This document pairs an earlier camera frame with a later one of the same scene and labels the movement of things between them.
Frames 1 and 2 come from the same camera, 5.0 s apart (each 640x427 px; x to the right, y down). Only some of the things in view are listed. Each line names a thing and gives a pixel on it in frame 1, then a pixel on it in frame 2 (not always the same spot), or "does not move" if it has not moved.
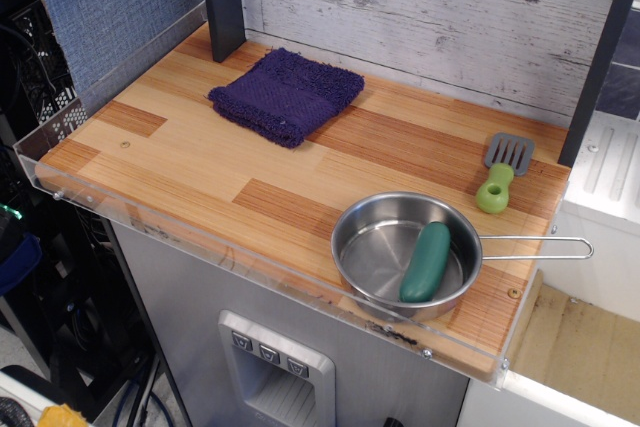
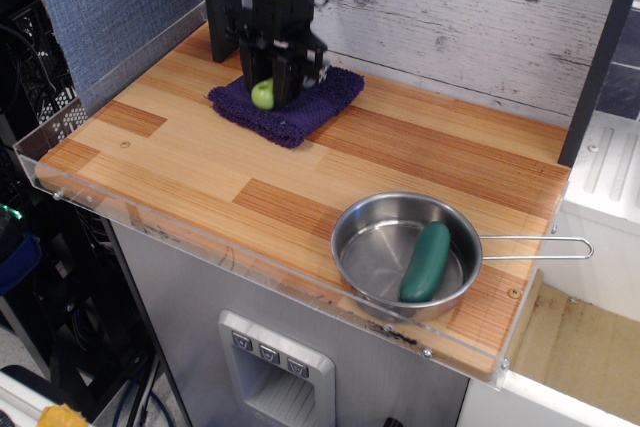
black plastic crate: x=40 y=97 does not move
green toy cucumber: x=425 y=262 does not move
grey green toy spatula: x=505 y=154 -> x=262 y=94
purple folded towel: x=283 y=95 does not move
